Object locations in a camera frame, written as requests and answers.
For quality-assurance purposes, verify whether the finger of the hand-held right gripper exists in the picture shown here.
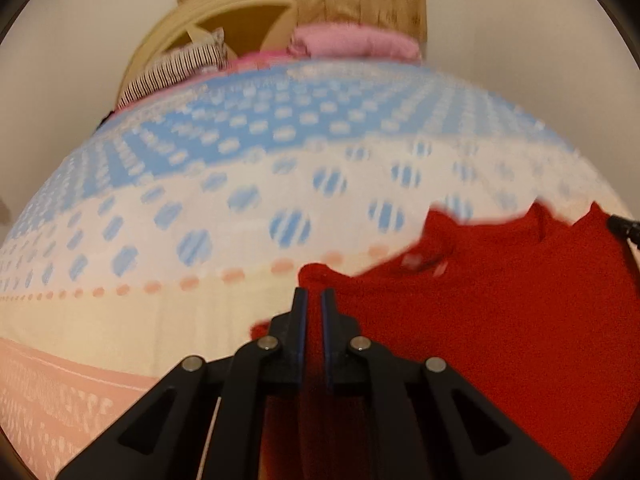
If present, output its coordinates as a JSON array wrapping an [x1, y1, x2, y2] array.
[[607, 214, 640, 252]]

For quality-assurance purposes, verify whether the pink blanket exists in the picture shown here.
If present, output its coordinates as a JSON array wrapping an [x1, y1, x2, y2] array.
[[220, 50, 301, 73]]

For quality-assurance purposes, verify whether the cream wooden headboard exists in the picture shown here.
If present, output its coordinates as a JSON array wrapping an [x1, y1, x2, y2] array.
[[116, 0, 301, 106]]

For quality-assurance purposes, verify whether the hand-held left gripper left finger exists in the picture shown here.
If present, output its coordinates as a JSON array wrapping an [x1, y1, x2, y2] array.
[[55, 287, 308, 480]]

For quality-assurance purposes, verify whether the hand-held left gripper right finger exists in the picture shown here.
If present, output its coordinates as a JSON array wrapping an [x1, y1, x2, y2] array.
[[320, 287, 573, 480]]

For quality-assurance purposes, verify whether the pink pillow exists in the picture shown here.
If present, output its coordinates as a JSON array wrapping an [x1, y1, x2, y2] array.
[[287, 22, 421, 63]]

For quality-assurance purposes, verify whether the polka dot bed sheet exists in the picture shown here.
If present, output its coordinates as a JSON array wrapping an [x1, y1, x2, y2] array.
[[0, 57, 631, 480]]

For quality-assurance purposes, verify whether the striped pillow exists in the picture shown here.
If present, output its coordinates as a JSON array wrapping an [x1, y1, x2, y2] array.
[[117, 27, 228, 108]]

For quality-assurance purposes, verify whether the red embroidered sweater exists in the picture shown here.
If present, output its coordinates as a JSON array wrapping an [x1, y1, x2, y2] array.
[[250, 200, 640, 480]]

